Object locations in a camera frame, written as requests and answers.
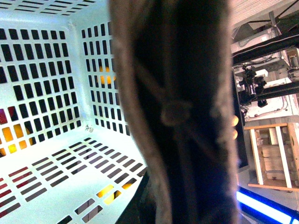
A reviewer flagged brown basket handle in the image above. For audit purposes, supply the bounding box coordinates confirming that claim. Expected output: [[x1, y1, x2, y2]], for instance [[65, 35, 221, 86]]
[[108, 0, 239, 224]]

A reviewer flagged light blue plastic basket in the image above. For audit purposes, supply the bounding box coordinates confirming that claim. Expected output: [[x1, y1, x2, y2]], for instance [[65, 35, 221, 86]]
[[0, 0, 146, 224]]

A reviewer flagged wooden frame rack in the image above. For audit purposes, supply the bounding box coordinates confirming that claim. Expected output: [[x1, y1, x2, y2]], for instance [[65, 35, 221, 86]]
[[244, 123, 299, 192]]

